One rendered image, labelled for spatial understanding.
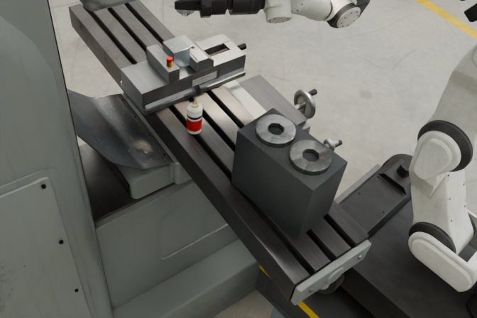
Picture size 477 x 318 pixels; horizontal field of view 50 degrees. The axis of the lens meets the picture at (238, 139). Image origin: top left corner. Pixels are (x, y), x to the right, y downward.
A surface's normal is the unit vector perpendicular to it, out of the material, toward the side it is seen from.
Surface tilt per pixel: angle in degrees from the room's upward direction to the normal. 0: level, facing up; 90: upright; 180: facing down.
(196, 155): 0
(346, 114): 0
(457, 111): 90
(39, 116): 89
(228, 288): 64
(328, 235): 0
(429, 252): 90
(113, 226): 90
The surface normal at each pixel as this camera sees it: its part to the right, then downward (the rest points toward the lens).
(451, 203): 0.65, 0.19
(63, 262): 0.58, 0.62
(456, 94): -0.72, 0.46
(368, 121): 0.09, -0.68
